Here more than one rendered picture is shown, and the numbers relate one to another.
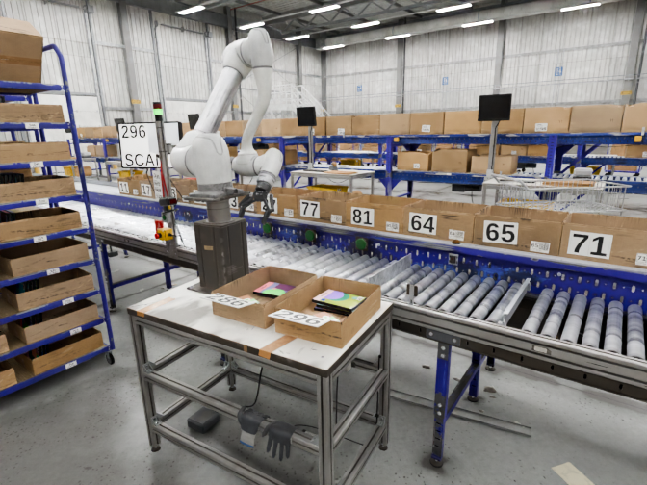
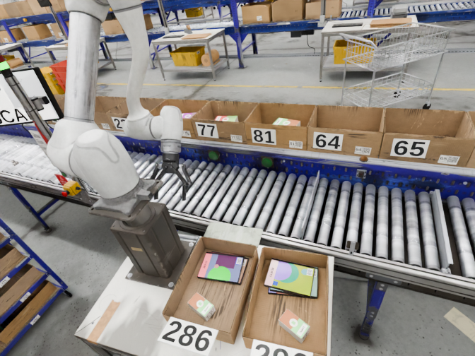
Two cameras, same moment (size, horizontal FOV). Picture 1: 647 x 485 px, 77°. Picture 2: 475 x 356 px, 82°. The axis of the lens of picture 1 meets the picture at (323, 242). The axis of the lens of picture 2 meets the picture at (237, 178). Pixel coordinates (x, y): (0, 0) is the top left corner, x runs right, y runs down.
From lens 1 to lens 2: 1.05 m
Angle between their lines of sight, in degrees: 24
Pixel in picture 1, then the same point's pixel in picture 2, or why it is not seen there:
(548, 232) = (460, 147)
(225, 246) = (155, 246)
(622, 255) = not seen: outside the picture
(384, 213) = (287, 133)
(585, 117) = not seen: outside the picture
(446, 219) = (353, 138)
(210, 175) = (113, 189)
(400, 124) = not seen: outside the picture
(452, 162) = (289, 10)
